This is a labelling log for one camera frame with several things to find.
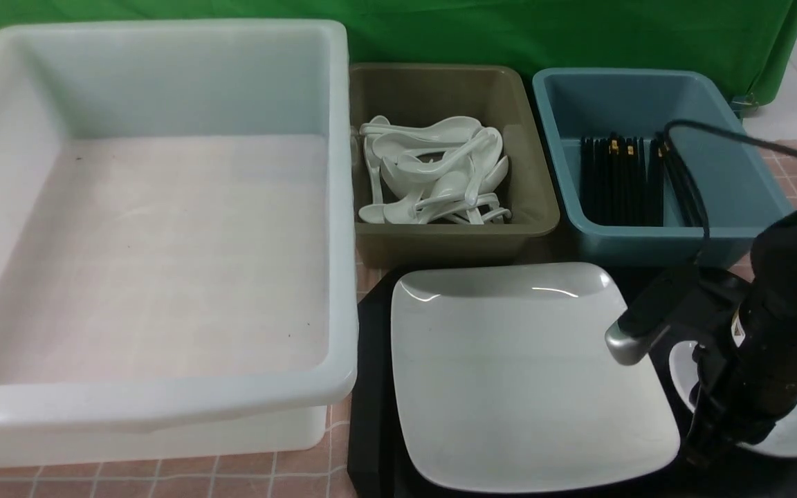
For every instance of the green backdrop cloth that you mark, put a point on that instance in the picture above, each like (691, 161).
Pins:
(743, 46)

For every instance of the large white plastic bin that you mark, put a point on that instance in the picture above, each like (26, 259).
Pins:
(177, 261)

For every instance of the white spoon left of pile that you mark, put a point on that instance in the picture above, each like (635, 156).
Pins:
(373, 213)

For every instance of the small white sauce dish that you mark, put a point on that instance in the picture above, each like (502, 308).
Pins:
(781, 442)

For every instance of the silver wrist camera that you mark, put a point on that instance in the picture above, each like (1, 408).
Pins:
(667, 302)

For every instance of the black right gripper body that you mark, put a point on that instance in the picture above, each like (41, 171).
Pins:
(747, 377)

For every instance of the large white square plate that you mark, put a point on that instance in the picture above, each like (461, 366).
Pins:
(504, 383)

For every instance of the blue plastic chopstick bin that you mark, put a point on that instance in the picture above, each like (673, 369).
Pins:
(741, 195)

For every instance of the white spoon of pile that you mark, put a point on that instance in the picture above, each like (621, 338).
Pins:
(453, 129)
(485, 155)
(373, 213)

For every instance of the white spoon right of pile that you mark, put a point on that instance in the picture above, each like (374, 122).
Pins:
(485, 155)

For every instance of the black chopsticks bundle in bin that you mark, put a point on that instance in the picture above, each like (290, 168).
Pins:
(634, 182)

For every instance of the olive plastic spoon bin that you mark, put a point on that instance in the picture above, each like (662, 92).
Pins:
(418, 95)

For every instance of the white spoon top of pile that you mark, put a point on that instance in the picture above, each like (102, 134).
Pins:
(453, 129)

